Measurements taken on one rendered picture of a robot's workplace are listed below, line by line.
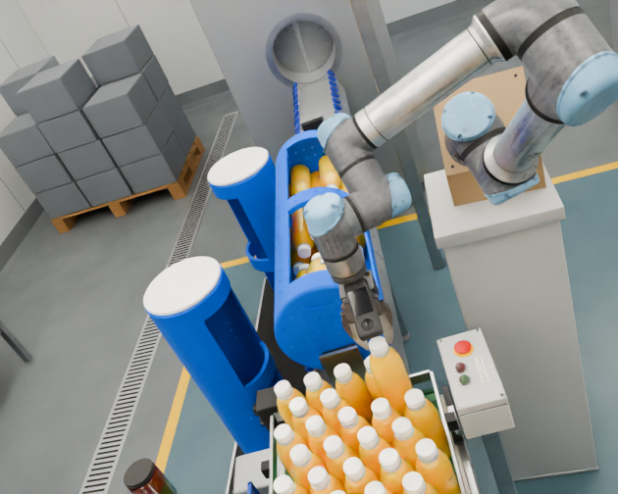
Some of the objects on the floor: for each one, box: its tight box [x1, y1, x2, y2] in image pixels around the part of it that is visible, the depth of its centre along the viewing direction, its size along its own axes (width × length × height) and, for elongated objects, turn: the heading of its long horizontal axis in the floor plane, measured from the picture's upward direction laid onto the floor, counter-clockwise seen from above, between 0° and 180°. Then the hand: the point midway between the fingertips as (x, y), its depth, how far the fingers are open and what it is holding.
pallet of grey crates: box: [0, 25, 205, 233], centre depth 515 cm, size 120×80×119 cm
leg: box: [388, 279, 411, 341], centre depth 280 cm, size 6×6×63 cm
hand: (378, 344), depth 129 cm, fingers closed on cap, 4 cm apart
